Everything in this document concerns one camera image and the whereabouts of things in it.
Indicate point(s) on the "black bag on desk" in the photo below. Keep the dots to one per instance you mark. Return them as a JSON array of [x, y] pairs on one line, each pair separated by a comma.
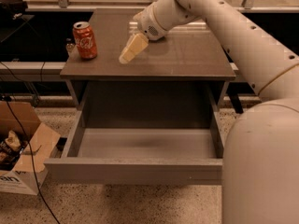
[[11, 10]]

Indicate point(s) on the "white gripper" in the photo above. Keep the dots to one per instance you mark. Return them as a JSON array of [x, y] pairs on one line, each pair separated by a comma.
[[149, 24]]

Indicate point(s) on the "red coke can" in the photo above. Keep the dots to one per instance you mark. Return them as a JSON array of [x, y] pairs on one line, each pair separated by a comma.
[[85, 40]]

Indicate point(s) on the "cardboard box with snacks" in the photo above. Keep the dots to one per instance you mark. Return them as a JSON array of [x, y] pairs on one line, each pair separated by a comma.
[[29, 172]]

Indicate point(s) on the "open grey top drawer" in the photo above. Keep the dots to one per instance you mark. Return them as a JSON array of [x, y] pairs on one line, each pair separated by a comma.
[[148, 133]]

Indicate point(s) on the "grey cabinet with glossy top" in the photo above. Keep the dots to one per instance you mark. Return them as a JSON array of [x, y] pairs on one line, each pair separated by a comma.
[[170, 74]]

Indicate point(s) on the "snack bag in box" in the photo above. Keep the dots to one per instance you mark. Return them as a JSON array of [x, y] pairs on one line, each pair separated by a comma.
[[10, 150]]

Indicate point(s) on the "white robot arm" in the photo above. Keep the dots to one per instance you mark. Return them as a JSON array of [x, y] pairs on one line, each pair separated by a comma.
[[260, 171]]

